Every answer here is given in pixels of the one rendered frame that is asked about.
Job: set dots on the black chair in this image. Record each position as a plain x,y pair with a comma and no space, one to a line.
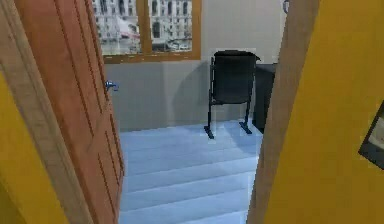
231,80

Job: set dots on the wooden framed window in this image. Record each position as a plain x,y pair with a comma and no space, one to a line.
146,30

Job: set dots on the brown wooden room door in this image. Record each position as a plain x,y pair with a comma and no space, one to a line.
73,100

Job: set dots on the round wall clock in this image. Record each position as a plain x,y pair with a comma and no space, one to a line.
285,6

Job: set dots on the black framed wall picture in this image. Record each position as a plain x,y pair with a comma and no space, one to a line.
375,140

